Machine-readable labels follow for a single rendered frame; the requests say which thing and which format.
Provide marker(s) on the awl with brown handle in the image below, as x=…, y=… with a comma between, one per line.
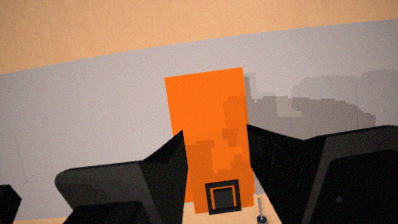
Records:
x=260, y=218

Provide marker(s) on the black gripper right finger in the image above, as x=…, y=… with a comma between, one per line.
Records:
x=292, y=171

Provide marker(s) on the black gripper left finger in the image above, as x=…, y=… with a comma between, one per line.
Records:
x=159, y=181

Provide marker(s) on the grey panel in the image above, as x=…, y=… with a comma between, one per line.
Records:
x=300, y=82

